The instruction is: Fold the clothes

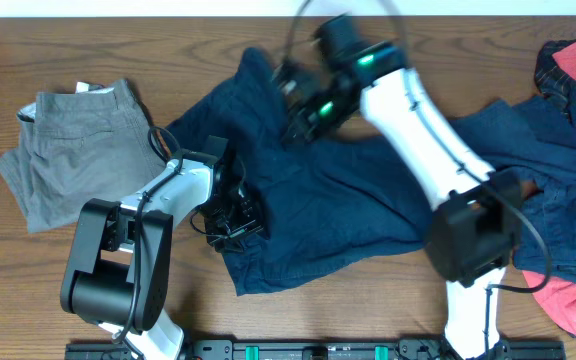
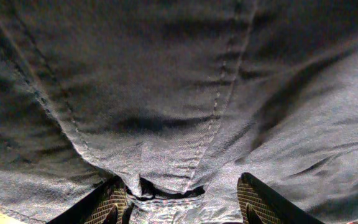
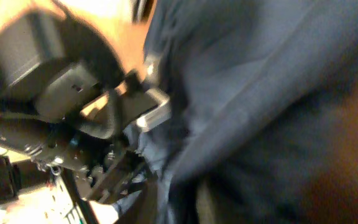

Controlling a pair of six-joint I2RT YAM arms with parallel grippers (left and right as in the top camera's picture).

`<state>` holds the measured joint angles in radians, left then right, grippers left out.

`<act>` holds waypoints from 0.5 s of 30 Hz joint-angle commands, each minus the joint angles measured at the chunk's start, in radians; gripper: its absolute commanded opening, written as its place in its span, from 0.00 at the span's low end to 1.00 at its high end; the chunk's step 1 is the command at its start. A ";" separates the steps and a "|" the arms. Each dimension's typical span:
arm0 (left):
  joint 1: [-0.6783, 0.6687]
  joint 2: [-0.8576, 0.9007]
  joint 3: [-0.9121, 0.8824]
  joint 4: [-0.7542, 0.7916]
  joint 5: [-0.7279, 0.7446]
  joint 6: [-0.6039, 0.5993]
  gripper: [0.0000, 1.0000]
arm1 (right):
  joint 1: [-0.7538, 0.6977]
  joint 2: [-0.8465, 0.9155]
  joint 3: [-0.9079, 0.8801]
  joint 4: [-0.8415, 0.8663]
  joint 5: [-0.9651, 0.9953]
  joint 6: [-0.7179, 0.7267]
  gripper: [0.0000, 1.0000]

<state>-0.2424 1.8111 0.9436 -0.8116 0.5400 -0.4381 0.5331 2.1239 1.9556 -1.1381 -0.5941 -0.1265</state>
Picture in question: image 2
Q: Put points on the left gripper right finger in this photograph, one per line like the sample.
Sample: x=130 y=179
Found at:
x=261 y=204

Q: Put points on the navy blue shorts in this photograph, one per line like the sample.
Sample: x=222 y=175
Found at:
x=177 y=99

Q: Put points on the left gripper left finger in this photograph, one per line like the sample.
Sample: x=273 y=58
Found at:
x=108 y=198

